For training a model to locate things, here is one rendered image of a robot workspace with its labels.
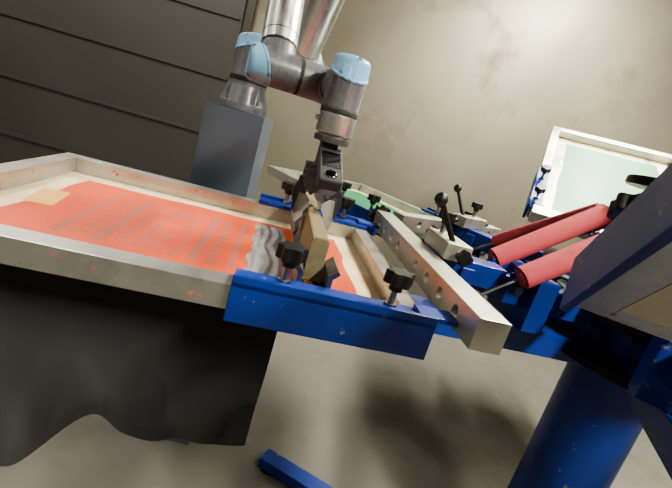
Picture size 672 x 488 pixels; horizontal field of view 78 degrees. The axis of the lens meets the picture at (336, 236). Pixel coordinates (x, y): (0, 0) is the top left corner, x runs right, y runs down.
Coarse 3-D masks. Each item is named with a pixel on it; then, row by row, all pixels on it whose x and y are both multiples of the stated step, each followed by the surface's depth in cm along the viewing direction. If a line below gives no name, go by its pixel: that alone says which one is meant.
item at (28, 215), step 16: (0, 208) 67; (16, 208) 69; (32, 208) 71; (48, 208) 73; (64, 208) 75; (80, 208) 78; (16, 224) 63; (32, 224) 65; (48, 224) 67; (80, 240) 64; (96, 240) 66; (160, 256) 67; (240, 256) 77; (224, 272) 68; (336, 288) 76; (352, 288) 78
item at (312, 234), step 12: (312, 204) 90; (312, 216) 78; (300, 228) 87; (312, 228) 70; (324, 228) 72; (300, 240) 81; (312, 240) 65; (324, 240) 65; (312, 252) 65; (324, 252) 66; (312, 264) 66; (312, 276) 67
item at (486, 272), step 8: (440, 256) 87; (448, 264) 88; (456, 264) 88; (472, 264) 88; (480, 264) 89; (488, 264) 91; (496, 264) 94; (456, 272) 89; (480, 272) 89; (488, 272) 89; (496, 272) 90; (504, 272) 90; (472, 280) 90; (480, 280) 90; (488, 280) 90; (496, 280) 90; (488, 288) 91
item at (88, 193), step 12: (72, 192) 85; (84, 192) 87; (96, 192) 90; (108, 192) 92; (120, 192) 95; (132, 192) 98; (84, 204) 80; (168, 204) 96; (180, 204) 99; (216, 216) 98; (228, 216) 101; (252, 228) 97; (252, 240) 88; (288, 240) 96; (336, 252) 98
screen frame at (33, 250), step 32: (32, 160) 87; (64, 160) 94; (96, 160) 103; (192, 192) 106; (224, 192) 109; (0, 224) 54; (0, 256) 52; (32, 256) 52; (64, 256) 53; (96, 256) 53; (128, 256) 55; (384, 256) 93; (128, 288) 55; (160, 288) 55; (192, 288) 56; (224, 288) 56; (384, 288) 76
